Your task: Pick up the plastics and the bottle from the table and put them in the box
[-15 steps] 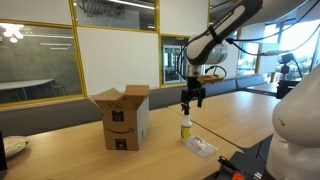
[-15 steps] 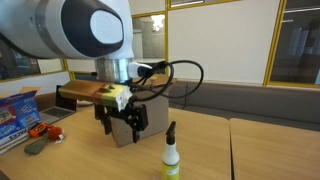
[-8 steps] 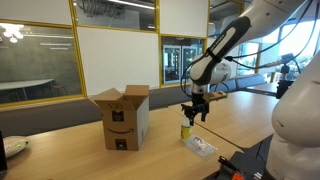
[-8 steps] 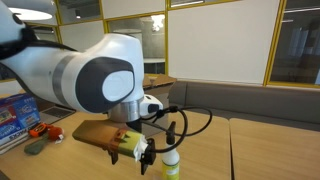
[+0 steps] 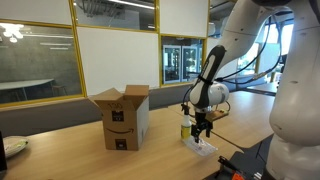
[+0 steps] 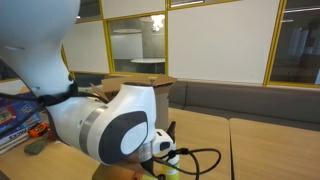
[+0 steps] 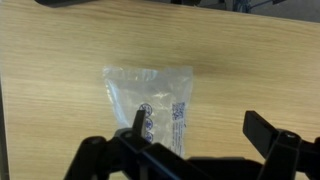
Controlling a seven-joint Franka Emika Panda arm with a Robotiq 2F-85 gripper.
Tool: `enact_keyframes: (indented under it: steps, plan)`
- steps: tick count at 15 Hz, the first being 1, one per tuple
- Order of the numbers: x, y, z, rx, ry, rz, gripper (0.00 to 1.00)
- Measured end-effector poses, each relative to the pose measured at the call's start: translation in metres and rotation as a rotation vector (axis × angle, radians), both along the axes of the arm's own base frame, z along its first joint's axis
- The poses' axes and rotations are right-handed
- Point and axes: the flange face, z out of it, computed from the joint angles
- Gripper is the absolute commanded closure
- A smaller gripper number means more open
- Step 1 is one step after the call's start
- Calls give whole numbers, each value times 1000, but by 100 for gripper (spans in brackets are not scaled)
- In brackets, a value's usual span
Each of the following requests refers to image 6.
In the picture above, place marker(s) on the white yellow-label spray bottle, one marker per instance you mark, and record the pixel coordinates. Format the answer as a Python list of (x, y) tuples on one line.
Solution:
[(171, 171)]

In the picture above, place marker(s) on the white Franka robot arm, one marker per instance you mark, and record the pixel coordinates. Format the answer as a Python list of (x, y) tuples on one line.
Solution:
[(83, 123)]

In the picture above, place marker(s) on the open brown cardboard shipping box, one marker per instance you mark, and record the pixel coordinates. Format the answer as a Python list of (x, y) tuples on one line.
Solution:
[(163, 106)]

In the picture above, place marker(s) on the round white meeting table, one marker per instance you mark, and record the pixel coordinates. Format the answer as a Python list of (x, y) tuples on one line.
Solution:
[(148, 61)]

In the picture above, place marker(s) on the grey upholstered bench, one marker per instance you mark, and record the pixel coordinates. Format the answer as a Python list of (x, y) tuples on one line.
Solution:
[(250, 103)]

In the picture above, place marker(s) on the orange tape measure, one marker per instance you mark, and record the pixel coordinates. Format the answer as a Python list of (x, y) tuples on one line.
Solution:
[(38, 129)]

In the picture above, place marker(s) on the green soft object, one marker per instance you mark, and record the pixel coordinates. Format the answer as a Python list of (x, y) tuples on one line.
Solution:
[(35, 146)]

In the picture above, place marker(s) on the blue printed product package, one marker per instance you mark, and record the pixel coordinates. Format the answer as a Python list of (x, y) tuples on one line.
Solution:
[(13, 113)]

